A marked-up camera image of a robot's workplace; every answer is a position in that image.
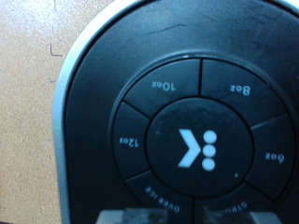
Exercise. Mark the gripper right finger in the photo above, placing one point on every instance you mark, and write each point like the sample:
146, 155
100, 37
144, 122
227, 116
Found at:
243, 218

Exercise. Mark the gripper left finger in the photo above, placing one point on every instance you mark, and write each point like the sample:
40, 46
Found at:
134, 217

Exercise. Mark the black Keurig coffee machine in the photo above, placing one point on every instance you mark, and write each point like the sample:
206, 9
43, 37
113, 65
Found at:
193, 93

